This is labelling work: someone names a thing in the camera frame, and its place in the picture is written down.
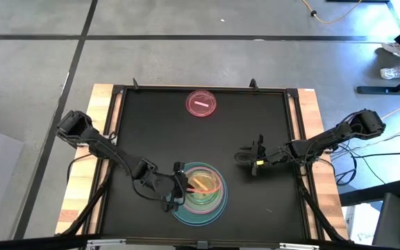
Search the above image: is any dark grey flat slab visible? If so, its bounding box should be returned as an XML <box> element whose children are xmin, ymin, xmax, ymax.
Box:
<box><xmin>372</xmin><ymin>192</ymin><xmax>400</xmax><ymax>250</ymax></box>

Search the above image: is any teal plastic plate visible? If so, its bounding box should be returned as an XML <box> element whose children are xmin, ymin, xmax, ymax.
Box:
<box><xmin>170</xmin><ymin>161</ymin><xmax>228</xmax><ymax>228</ymax></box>

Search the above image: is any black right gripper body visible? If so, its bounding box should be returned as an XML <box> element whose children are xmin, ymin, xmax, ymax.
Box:
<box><xmin>251</xmin><ymin>134</ymin><xmax>283</xmax><ymax>176</ymax></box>

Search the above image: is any white cable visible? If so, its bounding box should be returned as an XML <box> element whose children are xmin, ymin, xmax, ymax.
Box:
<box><xmin>331</xmin><ymin>119</ymin><xmax>400</xmax><ymax>151</ymax></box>

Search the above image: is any green transparent plastic plate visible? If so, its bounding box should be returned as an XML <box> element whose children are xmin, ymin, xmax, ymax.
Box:
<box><xmin>185</xmin><ymin>169</ymin><xmax>224</xmax><ymax>206</ymax></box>

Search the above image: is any yellow cable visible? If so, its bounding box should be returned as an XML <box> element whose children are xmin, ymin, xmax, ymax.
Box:
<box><xmin>300</xmin><ymin>0</ymin><xmax>363</xmax><ymax>25</ymax></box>

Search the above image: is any black cable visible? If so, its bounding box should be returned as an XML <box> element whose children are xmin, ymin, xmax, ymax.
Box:
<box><xmin>333</xmin><ymin>138</ymin><xmax>387</xmax><ymax>187</ymax></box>
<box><xmin>351</xmin><ymin>151</ymin><xmax>400</xmax><ymax>158</ymax></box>
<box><xmin>66</xmin><ymin>152</ymin><xmax>95</xmax><ymax>185</ymax></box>

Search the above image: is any red transparent plastic plate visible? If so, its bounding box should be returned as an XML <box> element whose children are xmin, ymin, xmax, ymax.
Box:
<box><xmin>185</xmin><ymin>89</ymin><xmax>217</xmax><ymax>118</ymax></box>

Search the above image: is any orange transparent plastic plate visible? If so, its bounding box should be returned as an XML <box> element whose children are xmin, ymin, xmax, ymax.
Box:
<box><xmin>185</xmin><ymin>172</ymin><xmax>223</xmax><ymax>199</ymax></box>

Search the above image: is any pink opaque plastic plate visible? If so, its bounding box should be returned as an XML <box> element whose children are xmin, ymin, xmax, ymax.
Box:
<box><xmin>182</xmin><ymin>165</ymin><xmax>226</xmax><ymax>215</ymax></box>

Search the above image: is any white shoe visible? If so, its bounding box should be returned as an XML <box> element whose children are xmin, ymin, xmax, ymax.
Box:
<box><xmin>381</xmin><ymin>41</ymin><xmax>400</xmax><ymax>58</ymax></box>
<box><xmin>379</xmin><ymin>65</ymin><xmax>400</xmax><ymax>81</ymax></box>

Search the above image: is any silver metal bracket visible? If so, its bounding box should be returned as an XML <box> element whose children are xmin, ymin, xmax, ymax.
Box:
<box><xmin>86</xmin><ymin>238</ymin><xmax>127</xmax><ymax>250</ymax></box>
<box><xmin>278</xmin><ymin>242</ymin><xmax>321</xmax><ymax>250</ymax></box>

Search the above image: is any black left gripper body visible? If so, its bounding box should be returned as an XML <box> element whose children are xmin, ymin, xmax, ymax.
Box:
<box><xmin>149</xmin><ymin>161</ymin><xmax>189</xmax><ymax>213</ymax></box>

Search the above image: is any white printed sheet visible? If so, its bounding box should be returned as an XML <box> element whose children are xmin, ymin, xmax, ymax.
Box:
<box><xmin>353</xmin><ymin>204</ymin><xmax>378</xmax><ymax>246</ymax></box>

